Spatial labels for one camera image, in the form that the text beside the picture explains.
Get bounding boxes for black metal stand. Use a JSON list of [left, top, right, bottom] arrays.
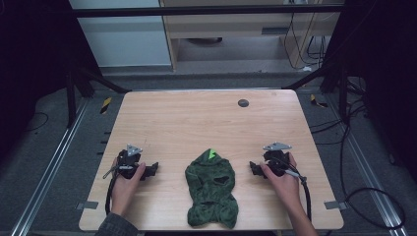
[[64, 63, 133, 130], [281, 62, 350, 124]]

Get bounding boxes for green hooded pet garment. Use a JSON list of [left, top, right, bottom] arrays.
[[184, 147, 240, 230]]

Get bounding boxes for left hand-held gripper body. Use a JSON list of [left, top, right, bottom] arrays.
[[116, 143, 146, 180]]

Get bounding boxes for thin black floor cable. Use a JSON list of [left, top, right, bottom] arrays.
[[24, 111, 50, 133]]

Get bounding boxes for person's left hand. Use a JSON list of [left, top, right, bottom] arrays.
[[110, 158, 148, 218]]

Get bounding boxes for black curtain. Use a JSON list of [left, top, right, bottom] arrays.
[[0, 0, 102, 165], [323, 0, 417, 185]]

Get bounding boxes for grey tape strip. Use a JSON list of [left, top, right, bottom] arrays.
[[324, 200, 348, 211], [75, 200, 99, 211]]

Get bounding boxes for black floor cable loop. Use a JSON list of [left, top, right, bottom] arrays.
[[308, 78, 407, 231]]

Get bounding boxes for black hanging cables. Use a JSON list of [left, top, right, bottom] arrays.
[[282, 0, 329, 72]]

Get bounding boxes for yellow black hazard tape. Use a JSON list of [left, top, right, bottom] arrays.
[[309, 93, 329, 109], [99, 95, 113, 115]]

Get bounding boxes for hand-held gripper cable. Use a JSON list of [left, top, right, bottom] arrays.
[[270, 156, 313, 222], [101, 164, 135, 216]]

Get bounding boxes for white cabinet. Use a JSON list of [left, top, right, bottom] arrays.
[[68, 0, 172, 68]]

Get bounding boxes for light wooden desk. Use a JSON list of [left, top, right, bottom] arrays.
[[158, 0, 345, 72]]

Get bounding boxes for left hand-held gripper cable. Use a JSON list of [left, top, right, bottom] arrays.
[[101, 164, 135, 216]]

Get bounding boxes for person's right hand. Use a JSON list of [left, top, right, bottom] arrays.
[[260, 151, 302, 211]]

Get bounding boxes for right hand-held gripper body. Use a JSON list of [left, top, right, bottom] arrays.
[[262, 141, 293, 178]]

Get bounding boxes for aluminium floor rail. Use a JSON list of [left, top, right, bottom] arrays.
[[328, 93, 409, 236], [9, 97, 90, 236]]

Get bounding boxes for black horizontal frame bar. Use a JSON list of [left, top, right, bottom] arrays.
[[70, 4, 346, 19]]

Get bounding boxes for right hand-held gripper cable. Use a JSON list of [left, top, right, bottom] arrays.
[[270, 156, 313, 222]]

